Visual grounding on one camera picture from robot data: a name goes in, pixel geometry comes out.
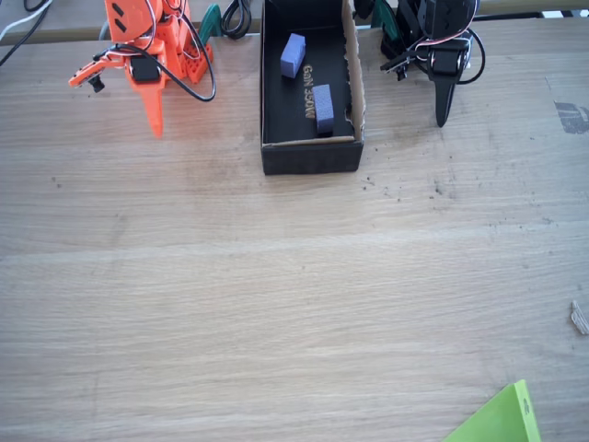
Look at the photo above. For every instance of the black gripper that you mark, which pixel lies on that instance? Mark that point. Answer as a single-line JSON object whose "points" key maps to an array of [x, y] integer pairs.
{"points": [[443, 69]]}

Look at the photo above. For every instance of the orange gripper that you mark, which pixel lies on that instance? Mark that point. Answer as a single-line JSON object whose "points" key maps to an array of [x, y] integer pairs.
{"points": [[144, 74]]}

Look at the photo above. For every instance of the purple foam block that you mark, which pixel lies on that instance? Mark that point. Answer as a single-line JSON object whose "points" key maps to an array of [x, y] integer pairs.
{"points": [[292, 57], [323, 110]]}

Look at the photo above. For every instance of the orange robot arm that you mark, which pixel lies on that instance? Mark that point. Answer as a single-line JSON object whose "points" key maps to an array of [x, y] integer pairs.
{"points": [[175, 41]]}

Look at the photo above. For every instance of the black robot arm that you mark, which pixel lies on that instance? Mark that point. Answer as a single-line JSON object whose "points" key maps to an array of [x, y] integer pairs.
{"points": [[442, 18]]}

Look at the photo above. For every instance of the black cardboard box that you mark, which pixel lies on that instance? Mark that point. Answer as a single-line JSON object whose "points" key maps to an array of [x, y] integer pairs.
{"points": [[308, 156]]}

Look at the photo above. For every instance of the green clamp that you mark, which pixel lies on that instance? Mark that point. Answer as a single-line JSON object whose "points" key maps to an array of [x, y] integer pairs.
{"points": [[211, 23], [389, 25]]}

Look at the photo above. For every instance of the light green sheet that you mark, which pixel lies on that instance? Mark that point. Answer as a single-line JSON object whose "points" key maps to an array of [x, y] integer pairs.
{"points": [[501, 419]]}

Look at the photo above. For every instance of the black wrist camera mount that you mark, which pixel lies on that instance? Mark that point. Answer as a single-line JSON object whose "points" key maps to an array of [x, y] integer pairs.
{"points": [[396, 64]]}

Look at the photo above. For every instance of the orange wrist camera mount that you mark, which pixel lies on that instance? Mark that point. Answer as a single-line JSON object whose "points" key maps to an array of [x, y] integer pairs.
{"points": [[85, 76]]}

